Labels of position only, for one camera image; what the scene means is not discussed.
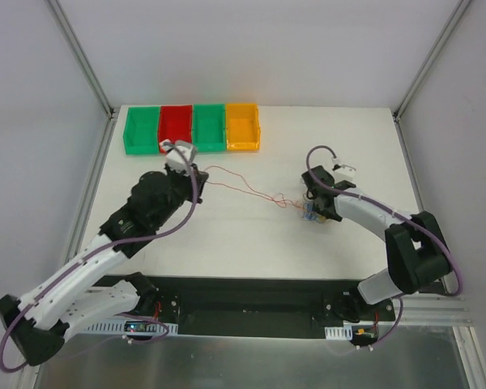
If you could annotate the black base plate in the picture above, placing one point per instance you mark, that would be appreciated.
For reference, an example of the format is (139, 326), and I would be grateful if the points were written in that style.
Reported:
(266, 308)

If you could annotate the left aluminium frame post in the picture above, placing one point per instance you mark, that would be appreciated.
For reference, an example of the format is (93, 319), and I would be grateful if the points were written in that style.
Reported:
(62, 21)

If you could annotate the white cable duct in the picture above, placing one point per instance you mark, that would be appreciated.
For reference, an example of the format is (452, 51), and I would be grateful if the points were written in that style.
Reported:
(130, 327)
(339, 333)

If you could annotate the aluminium frame post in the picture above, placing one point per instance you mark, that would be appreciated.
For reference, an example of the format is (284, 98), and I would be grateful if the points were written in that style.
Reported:
(443, 38)
(62, 21)

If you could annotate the right white cable duct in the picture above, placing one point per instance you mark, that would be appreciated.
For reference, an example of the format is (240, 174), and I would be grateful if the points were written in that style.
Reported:
(339, 333)

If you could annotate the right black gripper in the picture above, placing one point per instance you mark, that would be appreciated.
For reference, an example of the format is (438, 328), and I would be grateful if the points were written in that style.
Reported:
(321, 198)

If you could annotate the orange bin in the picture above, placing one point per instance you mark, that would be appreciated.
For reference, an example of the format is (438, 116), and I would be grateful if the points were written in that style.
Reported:
(243, 132)

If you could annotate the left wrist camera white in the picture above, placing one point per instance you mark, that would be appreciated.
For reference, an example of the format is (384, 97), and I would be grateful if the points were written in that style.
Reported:
(179, 155)

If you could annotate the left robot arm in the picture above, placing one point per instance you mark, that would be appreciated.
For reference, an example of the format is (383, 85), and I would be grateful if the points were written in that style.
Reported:
(41, 321)

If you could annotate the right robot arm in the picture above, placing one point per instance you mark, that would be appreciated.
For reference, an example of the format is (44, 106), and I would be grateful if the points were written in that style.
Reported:
(415, 248)

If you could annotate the left white cable duct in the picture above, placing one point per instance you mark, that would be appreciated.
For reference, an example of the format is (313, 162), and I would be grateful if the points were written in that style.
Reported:
(130, 327)

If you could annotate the right aluminium frame post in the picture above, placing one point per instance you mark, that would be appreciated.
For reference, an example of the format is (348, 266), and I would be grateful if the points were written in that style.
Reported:
(443, 38)

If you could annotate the far left green bin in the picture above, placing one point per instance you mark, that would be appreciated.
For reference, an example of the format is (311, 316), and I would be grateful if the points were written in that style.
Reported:
(140, 132)

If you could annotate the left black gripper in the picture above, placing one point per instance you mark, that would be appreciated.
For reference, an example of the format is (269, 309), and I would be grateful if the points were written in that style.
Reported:
(198, 185)

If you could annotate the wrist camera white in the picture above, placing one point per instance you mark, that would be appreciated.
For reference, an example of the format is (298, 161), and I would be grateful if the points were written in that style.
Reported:
(342, 172)
(179, 155)

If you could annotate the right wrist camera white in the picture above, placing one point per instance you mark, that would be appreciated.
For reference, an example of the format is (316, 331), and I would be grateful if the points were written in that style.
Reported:
(342, 172)

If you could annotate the green bin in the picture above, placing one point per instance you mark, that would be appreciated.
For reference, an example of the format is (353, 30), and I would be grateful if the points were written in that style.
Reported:
(140, 132)
(209, 128)

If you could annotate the red bin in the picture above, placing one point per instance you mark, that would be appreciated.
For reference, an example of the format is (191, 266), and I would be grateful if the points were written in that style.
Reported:
(175, 123)

